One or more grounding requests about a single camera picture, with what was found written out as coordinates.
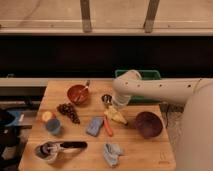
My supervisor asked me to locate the orange bowl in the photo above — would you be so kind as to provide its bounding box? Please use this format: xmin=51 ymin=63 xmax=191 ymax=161
xmin=67 ymin=84 xmax=89 ymax=105

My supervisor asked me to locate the metal spoon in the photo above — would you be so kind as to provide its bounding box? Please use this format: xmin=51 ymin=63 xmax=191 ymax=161
xmin=76 ymin=80 xmax=90 ymax=102

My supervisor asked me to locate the purple bowl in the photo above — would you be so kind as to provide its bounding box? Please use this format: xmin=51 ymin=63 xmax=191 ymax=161
xmin=134 ymin=111 xmax=163 ymax=139

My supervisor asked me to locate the bunch of dark grapes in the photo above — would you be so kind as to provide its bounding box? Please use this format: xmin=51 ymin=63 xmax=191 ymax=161
xmin=57 ymin=103 xmax=80 ymax=124

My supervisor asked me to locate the yellow banana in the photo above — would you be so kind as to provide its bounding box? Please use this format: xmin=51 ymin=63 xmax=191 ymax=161
xmin=104 ymin=106 xmax=128 ymax=125

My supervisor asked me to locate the blue sponge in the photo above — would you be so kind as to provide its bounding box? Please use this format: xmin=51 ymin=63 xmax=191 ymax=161
xmin=86 ymin=117 xmax=103 ymax=137

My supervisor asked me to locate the black handled utensil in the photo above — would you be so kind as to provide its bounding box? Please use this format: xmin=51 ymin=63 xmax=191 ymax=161
xmin=40 ymin=141 xmax=89 ymax=156

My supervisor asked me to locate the green plastic tray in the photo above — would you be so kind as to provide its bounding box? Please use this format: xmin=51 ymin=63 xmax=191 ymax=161
xmin=115 ymin=69 xmax=161 ymax=104

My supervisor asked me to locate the blue cup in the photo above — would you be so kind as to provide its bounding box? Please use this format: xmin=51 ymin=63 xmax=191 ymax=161
xmin=45 ymin=118 xmax=61 ymax=135

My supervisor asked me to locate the blue crumpled cloth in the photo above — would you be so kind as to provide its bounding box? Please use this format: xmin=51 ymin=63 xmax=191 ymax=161
xmin=103 ymin=143 xmax=124 ymax=167

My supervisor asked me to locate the small metal cup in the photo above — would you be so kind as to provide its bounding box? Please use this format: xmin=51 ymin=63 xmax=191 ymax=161
xmin=101 ymin=94 xmax=112 ymax=106

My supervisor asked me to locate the orange yellow fruit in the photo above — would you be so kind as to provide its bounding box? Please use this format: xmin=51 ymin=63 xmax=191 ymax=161
xmin=41 ymin=111 xmax=55 ymax=123

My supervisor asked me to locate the orange carrot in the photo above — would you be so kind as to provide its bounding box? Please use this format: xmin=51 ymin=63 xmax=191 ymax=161
xmin=104 ymin=117 xmax=113 ymax=137

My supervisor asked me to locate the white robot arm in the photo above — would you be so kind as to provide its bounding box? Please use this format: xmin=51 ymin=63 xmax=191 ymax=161
xmin=112 ymin=70 xmax=213 ymax=171

